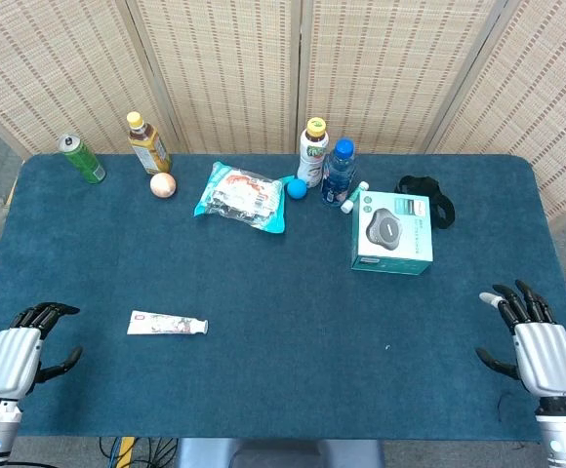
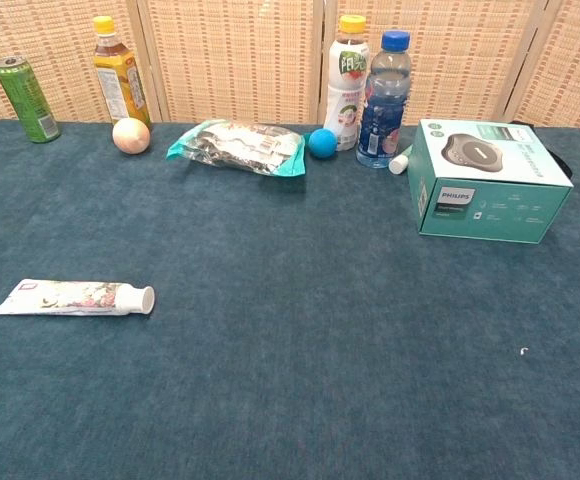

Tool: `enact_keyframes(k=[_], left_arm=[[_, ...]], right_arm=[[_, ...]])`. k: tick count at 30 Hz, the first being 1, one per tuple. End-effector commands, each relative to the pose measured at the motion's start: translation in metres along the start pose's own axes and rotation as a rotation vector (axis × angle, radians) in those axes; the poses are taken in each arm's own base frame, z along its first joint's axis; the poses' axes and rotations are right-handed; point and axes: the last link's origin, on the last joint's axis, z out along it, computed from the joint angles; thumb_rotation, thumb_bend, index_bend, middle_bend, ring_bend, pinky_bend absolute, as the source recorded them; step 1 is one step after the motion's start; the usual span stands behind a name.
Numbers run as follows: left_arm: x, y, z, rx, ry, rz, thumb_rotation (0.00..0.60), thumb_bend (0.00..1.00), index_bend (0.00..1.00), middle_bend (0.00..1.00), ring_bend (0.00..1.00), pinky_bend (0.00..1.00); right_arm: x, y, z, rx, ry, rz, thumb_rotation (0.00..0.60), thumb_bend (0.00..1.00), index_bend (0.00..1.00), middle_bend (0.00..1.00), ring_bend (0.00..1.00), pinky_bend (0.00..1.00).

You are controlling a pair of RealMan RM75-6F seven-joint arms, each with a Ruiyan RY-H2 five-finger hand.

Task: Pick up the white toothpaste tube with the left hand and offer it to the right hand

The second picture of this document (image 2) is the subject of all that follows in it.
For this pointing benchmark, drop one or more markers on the teal Philips speaker box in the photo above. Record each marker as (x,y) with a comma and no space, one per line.
(490,210)

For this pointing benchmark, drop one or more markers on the small white tube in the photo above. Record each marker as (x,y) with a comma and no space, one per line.
(399,163)

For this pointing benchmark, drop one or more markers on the beige onion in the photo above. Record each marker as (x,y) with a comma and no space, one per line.
(131,136)

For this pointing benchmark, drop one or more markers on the blue-capped water bottle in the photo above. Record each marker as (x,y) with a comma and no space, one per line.
(382,110)

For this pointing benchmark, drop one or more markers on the green drink can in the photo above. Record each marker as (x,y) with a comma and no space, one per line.
(27,100)

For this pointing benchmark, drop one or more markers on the teal snack bag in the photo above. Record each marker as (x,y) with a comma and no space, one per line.
(240,147)

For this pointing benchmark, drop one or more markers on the yellow tea bottle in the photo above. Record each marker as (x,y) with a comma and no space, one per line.
(117,75)

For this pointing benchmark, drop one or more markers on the blue felt table cover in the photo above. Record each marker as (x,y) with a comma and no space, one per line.
(290,350)

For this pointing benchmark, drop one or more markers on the white yellow-capped drink bottle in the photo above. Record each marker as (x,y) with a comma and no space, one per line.
(345,75)

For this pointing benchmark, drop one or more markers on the floral white toothpaste tube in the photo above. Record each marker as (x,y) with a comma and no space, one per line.
(70,297)

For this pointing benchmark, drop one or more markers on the small blue ball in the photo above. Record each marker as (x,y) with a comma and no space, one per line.
(322,143)

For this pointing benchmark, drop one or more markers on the bamboo folding screen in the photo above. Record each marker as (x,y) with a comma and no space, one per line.
(235,60)

